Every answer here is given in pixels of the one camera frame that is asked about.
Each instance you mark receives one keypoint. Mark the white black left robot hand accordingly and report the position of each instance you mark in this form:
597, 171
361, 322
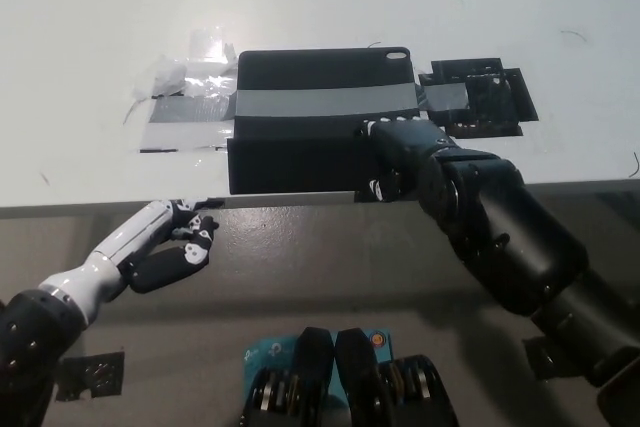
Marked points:
115, 252

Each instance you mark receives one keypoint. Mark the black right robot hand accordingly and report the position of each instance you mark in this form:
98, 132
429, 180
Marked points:
510, 237

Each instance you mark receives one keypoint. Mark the black tablet cover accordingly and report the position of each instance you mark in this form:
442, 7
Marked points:
300, 162

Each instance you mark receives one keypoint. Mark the pale glossy tape patch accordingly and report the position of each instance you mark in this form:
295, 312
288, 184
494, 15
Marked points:
182, 137

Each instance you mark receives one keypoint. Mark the thin black strand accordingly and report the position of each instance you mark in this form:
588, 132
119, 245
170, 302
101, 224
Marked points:
636, 163
575, 33

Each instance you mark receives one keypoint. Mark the dark grey tape patch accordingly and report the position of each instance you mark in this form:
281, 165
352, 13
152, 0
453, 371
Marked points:
195, 109

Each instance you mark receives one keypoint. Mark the teal router box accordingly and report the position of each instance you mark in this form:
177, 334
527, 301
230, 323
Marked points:
277, 349

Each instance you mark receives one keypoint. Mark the crumpled clear tape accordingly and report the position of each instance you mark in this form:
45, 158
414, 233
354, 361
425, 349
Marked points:
200, 79

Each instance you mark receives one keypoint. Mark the teal box with black feet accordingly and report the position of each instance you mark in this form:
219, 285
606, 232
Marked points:
350, 387

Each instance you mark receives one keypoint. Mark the grey duct tape strip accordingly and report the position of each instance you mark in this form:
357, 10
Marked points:
325, 101

